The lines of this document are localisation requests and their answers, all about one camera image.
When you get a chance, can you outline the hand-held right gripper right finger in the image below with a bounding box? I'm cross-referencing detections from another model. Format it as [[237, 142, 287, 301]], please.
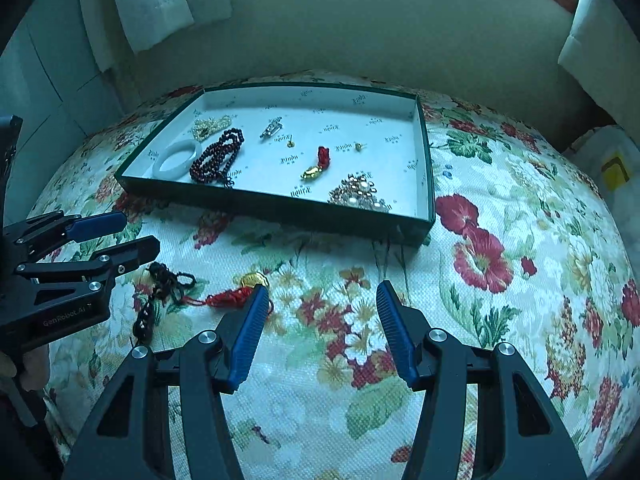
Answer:
[[376, 280, 588, 480]]

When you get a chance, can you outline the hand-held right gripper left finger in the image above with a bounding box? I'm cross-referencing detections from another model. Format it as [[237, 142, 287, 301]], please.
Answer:
[[62, 284, 272, 480]]

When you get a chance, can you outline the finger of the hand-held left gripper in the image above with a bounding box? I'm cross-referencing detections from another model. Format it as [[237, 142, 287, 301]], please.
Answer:
[[2, 211, 128, 261], [14, 234, 162, 292]]

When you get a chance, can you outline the black knotted cord pendant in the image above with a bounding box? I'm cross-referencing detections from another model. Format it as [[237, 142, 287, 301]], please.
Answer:
[[131, 261, 197, 338]]

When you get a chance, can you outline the red tassel gold ingot charm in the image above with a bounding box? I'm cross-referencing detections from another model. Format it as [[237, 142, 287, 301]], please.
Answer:
[[182, 271, 273, 313]]

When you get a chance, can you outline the white jade bangle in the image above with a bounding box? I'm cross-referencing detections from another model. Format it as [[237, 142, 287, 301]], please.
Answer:
[[151, 140, 203, 179]]

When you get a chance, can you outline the dark red bead necklace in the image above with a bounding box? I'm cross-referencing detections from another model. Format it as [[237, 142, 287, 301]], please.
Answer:
[[189, 127, 246, 188]]

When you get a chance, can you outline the small pearl bracelet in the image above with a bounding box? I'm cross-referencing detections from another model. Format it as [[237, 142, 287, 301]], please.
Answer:
[[191, 115, 233, 142]]

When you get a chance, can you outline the gold pearl brooch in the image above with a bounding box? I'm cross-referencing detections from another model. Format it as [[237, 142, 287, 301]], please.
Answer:
[[327, 172, 393, 213]]

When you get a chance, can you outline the green tray with white lining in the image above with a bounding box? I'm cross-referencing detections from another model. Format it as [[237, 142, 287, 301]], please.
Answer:
[[114, 81, 437, 248]]

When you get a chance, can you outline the silver brooch pin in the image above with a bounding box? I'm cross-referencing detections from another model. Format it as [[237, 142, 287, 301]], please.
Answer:
[[259, 116, 285, 141]]

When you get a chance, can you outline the small red and gold pendant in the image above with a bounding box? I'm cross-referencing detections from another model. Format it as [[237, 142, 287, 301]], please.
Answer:
[[300, 146, 333, 181]]

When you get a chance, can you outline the person's left hand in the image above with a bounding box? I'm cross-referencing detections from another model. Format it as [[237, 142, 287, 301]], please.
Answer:
[[0, 345, 51, 393]]

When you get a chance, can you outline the pale wardrobe with circle lines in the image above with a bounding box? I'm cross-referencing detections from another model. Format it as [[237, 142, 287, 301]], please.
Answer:
[[0, 0, 126, 161]]

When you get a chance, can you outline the pale curtain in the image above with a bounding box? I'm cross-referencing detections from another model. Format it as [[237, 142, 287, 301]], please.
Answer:
[[77, 0, 233, 73], [557, 0, 640, 116]]

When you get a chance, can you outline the white quilt with yellow pattern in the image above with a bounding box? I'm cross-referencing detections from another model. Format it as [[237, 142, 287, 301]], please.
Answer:
[[565, 122, 631, 196]]

